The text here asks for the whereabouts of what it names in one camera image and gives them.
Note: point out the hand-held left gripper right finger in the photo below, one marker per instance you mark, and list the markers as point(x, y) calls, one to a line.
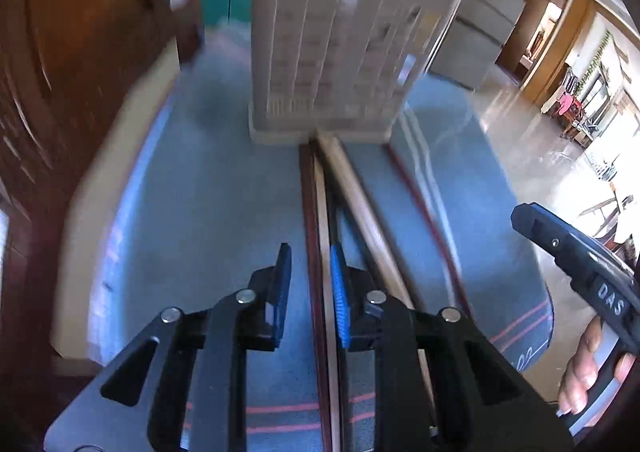
point(339, 297)

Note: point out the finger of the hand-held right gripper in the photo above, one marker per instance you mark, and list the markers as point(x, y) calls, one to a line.
point(545, 232)

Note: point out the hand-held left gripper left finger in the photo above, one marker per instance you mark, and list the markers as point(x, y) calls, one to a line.
point(284, 282)

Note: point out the dark brown chopstick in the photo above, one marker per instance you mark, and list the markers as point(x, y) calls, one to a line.
point(310, 242)

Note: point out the white perforated utensil holder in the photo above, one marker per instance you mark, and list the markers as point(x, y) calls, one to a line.
point(330, 42)

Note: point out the person's right hand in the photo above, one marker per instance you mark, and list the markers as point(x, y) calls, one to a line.
point(580, 367)

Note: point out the wooden furniture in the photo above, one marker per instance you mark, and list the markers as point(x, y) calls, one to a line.
point(605, 212)

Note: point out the beige chopstick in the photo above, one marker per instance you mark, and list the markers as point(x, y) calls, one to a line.
point(360, 202)

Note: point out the blue striped towel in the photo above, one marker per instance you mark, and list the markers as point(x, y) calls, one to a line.
point(210, 212)

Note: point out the dark red chopstick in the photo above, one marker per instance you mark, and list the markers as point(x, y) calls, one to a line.
point(425, 232)

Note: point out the pink cloth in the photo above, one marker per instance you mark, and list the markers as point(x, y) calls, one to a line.
point(565, 105)

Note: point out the wooden door frame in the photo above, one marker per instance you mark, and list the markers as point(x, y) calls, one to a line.
point(580, 32)

